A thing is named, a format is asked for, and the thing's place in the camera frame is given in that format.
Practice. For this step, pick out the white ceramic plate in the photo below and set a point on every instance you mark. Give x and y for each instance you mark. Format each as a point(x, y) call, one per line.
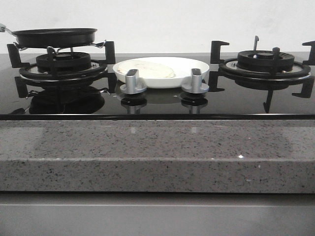
point(181, 66)

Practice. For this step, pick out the white fried egg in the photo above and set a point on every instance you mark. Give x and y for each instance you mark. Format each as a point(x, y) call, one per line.
point(146, 69)

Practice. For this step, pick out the black frying pan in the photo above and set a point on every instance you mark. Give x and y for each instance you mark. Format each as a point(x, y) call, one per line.
point(56, 38)

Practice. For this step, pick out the black glass gas cooktop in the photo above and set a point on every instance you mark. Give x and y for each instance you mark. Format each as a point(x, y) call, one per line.
point(102, 100)

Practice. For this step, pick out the silver left stove knob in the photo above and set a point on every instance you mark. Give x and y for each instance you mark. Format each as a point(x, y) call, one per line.
point(133, 84)

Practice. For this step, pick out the silver stove knob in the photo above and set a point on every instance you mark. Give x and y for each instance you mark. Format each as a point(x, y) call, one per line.
point(133, 84)
point(195, 86)

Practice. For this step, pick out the silver right stove knob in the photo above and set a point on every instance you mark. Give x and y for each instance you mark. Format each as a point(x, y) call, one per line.
point(195, 86)

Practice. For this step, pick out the black right pan support grate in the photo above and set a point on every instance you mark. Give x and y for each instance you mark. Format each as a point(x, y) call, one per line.
point(265, 73)

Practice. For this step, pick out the black pan support grate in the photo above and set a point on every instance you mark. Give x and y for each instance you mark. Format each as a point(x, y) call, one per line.
point(29, 74)
point(265, 73)

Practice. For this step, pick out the black left gas burner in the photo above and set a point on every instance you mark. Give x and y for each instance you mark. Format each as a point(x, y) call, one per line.
point(64, 62)

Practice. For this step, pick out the black gas burner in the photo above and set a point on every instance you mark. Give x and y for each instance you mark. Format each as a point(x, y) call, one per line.
point(262, 61)
point(64, 62)

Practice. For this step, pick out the black right gas burner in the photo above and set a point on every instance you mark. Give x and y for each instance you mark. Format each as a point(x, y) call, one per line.
point(262, 61)

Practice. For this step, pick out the black left pan support grate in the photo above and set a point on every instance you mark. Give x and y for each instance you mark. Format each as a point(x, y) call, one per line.
point(29, 74)

